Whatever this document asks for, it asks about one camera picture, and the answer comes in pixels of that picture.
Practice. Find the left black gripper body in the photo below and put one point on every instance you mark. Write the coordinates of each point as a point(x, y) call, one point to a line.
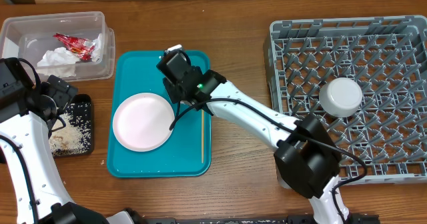
point(51, 112)

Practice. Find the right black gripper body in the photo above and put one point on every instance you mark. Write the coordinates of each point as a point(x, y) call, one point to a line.
point(173, 89)

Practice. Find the white napkin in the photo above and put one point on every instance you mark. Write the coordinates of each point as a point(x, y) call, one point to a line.
point(60, 62)

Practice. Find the wooden chopstick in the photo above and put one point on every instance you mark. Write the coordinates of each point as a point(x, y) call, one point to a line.
point(202, 135)

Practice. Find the red snack wrapper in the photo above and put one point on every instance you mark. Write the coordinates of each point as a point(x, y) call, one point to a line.
point(84, 49)

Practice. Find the large pink plate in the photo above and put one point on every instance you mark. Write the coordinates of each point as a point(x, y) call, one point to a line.
point(141, 122)

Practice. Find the grey bowl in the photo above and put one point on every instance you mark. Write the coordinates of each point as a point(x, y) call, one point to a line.
point(341, 97)

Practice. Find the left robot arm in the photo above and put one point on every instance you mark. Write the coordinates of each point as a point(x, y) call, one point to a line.
point(42, 197)

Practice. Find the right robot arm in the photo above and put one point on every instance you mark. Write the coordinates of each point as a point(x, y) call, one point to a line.
point(306, 158)

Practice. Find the clear plastic waste bin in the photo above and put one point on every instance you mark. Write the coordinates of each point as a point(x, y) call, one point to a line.
point(29, 37)

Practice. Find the grey dishwasher rack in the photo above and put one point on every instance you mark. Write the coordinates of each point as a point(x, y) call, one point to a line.
point(386, 56)

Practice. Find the spilled rice pile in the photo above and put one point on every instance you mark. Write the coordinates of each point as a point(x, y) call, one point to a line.
point(75, 137)

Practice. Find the black rectangular tray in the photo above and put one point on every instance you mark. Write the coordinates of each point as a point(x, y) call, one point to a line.
point(44, 126)

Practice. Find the teal serving tray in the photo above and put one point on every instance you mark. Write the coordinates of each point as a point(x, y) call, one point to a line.
point(180, 155)

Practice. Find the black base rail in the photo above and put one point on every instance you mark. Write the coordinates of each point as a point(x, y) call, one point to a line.
point(291, 219)

